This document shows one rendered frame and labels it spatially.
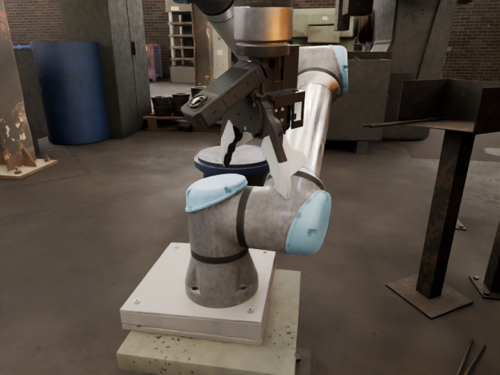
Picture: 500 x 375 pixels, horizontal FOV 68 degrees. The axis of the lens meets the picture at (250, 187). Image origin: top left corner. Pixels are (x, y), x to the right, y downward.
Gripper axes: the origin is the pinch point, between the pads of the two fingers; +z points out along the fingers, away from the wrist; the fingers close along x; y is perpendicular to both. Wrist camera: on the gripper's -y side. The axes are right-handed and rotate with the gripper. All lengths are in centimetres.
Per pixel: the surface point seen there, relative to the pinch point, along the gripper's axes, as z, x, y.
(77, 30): -6, 338, 68
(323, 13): -11, 616, 701
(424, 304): 65, -2, 73
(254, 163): 26, 56, 45
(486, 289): 66, -11, 98
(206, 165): 27, 67, 33
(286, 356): 31.3, -8.1, 2.0
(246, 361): 31.2, -4.6, -4.2
